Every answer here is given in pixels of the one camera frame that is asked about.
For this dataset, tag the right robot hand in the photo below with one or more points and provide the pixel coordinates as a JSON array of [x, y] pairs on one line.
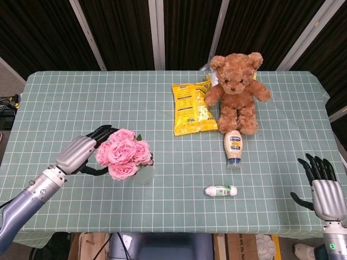
[[329, 200]]

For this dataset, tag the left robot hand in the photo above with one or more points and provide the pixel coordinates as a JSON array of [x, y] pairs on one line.
[[74, 154]]

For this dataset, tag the pink artificial flower bouquet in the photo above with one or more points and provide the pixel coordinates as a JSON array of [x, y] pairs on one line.
[[122, 154]]

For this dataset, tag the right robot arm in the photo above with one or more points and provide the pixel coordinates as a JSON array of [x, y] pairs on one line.
[[336, 243]]

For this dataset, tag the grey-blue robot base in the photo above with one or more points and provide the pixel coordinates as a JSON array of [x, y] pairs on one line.
[[162, 247]]

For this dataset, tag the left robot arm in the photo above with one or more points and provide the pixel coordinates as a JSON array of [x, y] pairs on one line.
[[29, 197]]

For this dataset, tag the clear glass cup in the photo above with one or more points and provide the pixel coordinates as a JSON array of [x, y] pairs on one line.
[[146, 176]]

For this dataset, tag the blue jeans leg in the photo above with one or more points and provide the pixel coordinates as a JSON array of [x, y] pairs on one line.
[[320, 254]]

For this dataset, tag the white shoe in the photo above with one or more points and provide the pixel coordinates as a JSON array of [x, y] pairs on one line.
[[303, 252]]

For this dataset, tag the green checked tablecloth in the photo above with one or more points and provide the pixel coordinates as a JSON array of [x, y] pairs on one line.
[[81, 94]]

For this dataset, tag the pale pink rose-shaped object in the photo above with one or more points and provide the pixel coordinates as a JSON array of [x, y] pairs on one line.
[[265, 245]]

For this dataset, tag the brown cardboard box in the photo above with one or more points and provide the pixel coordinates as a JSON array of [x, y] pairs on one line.
[[241, 247], [89, 247]]

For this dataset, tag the small white green-label bottle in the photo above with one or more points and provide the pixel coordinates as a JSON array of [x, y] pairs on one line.
[[221, 191]]

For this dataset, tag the mayonnaise squeeze bottle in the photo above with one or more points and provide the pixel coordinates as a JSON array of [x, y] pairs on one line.
[[233, 146]]

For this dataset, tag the wooden plank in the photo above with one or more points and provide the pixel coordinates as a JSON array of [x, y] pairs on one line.
[[220, 247]]

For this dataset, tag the yellow snack bag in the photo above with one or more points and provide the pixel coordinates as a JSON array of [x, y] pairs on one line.
[[189, 108]]

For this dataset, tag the brown teddy bear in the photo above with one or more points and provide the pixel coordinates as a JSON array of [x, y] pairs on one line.
[[236, 100]]

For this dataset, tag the white and yellow packet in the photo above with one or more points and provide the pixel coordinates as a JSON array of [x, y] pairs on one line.
[[212, 78]]

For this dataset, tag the aluminium frame post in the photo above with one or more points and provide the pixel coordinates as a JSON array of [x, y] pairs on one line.
[[217, 35], [157, 35], [309, 35], [88, 35]]

